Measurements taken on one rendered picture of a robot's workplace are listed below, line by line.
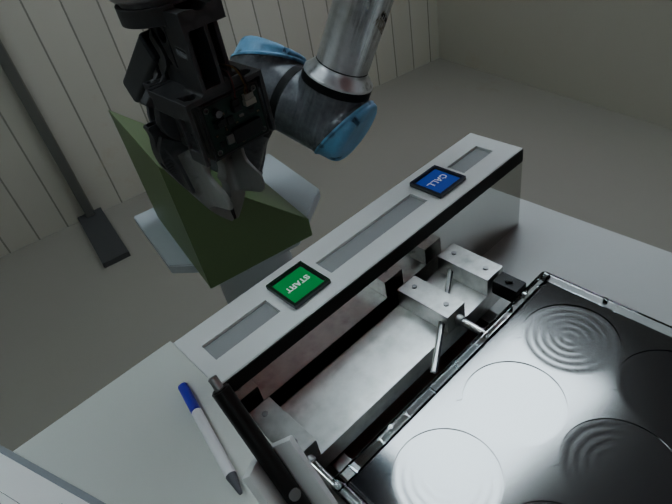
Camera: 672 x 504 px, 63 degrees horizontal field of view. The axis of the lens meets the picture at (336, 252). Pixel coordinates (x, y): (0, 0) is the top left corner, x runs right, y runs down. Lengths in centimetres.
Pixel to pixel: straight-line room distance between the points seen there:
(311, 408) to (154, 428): 17
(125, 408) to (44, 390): 160
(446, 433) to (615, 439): 15
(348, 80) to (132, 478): 61
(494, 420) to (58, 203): 260
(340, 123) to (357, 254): 27
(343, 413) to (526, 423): 19
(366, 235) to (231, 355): 24
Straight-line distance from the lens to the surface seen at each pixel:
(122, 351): 215
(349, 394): 64
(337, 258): 68
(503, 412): 59
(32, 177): 289
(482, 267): 72
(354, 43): 85
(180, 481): 53
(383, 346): 67
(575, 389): 62
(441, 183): 78
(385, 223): 73
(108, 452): 58
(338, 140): 88
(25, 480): 61
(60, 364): 225
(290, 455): 36
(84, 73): 279
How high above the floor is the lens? 139
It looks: 39 degrees down
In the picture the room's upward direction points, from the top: 12 degrees counter-clockwise
